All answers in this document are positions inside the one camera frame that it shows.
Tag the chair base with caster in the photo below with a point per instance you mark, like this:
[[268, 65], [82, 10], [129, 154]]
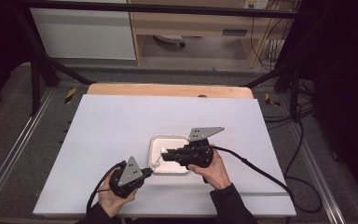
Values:
[[171, 39]]

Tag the person's left hand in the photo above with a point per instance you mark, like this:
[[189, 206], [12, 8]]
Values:
[[113, 200]]

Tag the white cabinet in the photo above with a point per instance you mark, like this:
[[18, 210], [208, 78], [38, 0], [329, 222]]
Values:
[[84, 34]]

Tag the small white object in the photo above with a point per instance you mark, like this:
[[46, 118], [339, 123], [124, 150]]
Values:
[[157, 162]]

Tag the black metal frame bar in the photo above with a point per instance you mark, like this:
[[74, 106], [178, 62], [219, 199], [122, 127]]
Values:
[[167, 8]]

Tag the square white metal tray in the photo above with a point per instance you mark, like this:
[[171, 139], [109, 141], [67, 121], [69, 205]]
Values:
[[167, 144]]

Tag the yellow black tape marker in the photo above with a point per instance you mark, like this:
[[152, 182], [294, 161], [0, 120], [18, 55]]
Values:
[[70, 95], [271, 101]]

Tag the wooden table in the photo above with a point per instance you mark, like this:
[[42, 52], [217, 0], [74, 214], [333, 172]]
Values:
[[167, 90]]

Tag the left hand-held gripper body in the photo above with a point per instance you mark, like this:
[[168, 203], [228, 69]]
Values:
[[127, 179]]

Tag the light wooden desk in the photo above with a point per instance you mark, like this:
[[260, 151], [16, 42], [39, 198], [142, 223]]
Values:
[[199, 23]]

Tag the small white marshmallow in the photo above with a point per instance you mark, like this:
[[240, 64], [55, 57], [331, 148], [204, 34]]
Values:
[[155, 165], [163, 151]]

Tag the aluminium floor rail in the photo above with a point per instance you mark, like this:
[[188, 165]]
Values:
[[15, 149], [318, 174]]

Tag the person's right hand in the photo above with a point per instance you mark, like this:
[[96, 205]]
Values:
[[213, 174]]

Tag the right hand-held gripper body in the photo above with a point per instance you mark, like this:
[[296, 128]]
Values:
[[199, 152]]

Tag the black metal frame stand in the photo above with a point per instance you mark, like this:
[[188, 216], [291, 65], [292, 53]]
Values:
[[287, 74], [45, 68]]

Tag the white power outlet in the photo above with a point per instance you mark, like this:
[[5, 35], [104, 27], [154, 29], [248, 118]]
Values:
[[256, 3]]

